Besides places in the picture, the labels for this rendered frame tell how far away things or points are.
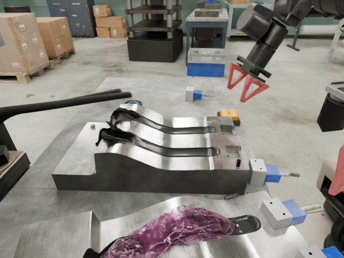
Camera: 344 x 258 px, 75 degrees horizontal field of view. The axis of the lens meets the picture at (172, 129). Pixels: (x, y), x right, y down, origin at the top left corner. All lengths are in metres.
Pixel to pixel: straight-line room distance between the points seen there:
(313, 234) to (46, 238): 1.14
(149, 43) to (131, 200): 4.10
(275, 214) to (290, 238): 0.05
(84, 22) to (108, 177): 6.97
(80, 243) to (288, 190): 1.63
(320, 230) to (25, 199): 1.22
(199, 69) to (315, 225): 2.94
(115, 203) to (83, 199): 0.09
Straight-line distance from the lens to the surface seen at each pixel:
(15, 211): 0.71
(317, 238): 1.32
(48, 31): 4.99
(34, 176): 0.78
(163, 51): 4.53
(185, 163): 0.58
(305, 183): 2.01
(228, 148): 0.65
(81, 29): 7.55
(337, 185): 0.43
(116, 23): 7.17
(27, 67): 4.27
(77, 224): 0.46
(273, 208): 0.52
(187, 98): 1.07
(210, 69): 3.80
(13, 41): 4.22
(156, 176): 0.58
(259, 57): 0.66
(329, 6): 0.75
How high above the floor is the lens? 1.26
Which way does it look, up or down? 33 degrees down
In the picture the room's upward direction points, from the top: 1 degrees counter-clockwise
